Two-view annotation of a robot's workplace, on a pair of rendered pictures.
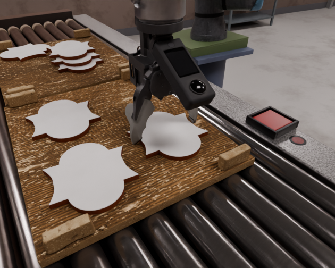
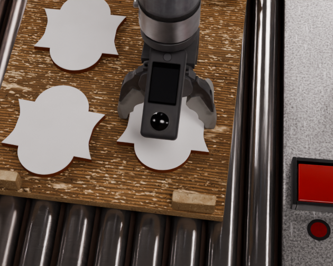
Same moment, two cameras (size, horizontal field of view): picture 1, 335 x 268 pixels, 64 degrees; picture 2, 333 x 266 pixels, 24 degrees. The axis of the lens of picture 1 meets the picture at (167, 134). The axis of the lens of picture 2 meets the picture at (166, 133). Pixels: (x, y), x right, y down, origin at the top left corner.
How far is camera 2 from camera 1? 0.74 m
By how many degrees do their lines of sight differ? 33
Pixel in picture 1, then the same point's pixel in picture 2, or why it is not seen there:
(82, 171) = (48, 123)
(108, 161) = (77, 125)
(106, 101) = not seen: hidden behind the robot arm
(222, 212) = (137, 244)
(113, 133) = (114, 88)
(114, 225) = (36, 193)
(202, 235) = (100, 249)
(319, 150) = (324, 258)
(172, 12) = (163, 38)
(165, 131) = not seen: hidden behind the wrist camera
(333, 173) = not seen: outside the picture
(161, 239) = (67, 229)
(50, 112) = (73, 14)
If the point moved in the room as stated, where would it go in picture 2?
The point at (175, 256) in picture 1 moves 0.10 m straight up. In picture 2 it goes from (65, 249) to (55, 216)
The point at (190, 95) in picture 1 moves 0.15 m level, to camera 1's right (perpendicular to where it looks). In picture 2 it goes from (144, 127) to (242, 195)
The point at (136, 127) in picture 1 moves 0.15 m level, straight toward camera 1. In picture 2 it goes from (121, 107) to (58, 189)
